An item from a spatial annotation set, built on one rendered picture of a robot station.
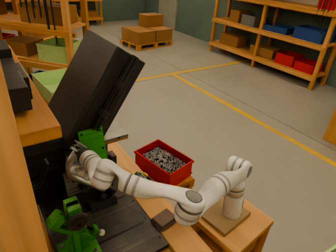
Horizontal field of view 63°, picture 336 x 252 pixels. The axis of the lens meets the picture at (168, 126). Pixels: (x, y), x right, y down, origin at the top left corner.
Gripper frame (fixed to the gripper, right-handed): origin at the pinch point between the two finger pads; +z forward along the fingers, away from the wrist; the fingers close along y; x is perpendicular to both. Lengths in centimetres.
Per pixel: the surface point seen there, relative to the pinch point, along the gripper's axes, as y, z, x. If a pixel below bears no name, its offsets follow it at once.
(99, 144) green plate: -8.6, 2.8, -6.5
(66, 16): 8, 239, -104
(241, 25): -299, 351, -399
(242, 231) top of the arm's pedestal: -76, -41, -9
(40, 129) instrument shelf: 28.6, -39.3, -3.2
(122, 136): -22.9, 14.9, -16.3
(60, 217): 1.0, -24.6, 21.2
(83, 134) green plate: 0.9, 2.8, -6.7
